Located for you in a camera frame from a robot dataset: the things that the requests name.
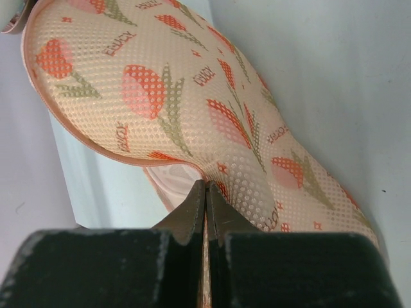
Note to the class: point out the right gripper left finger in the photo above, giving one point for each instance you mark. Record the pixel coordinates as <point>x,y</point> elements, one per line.
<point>156,267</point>

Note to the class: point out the floral mesh laundry bag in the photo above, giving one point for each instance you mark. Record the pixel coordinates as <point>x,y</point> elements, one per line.
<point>153,84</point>

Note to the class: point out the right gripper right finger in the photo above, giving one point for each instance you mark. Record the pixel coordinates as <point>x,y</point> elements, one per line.
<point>251,268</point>

